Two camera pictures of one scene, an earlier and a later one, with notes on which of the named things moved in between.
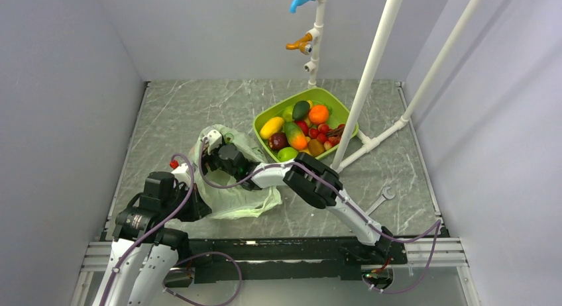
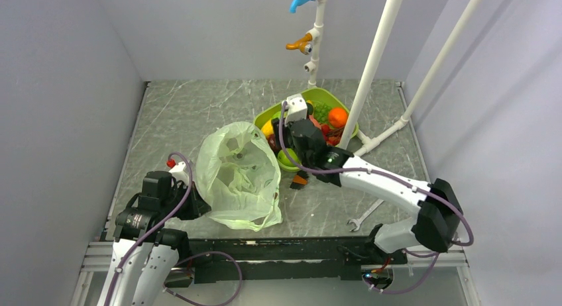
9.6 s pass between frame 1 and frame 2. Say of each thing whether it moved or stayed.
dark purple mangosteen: stayed
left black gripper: stayed
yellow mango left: stayed
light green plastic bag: moved
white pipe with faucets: stayed
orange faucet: stayed
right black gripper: moved
